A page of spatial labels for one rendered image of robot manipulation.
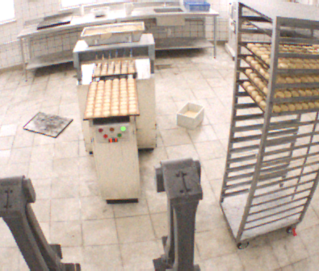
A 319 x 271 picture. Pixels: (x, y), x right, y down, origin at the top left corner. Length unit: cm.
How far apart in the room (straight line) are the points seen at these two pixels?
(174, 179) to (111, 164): 187
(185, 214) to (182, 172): 10
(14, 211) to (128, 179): 202
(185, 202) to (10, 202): 42
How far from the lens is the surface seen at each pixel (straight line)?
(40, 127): 415
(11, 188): 82
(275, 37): 159
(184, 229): 81
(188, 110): 404
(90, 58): 302
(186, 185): 76
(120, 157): 258
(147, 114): 319
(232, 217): 266
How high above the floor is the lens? 213
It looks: 35 degrees down
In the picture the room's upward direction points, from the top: 1 degrees counter-clockwise
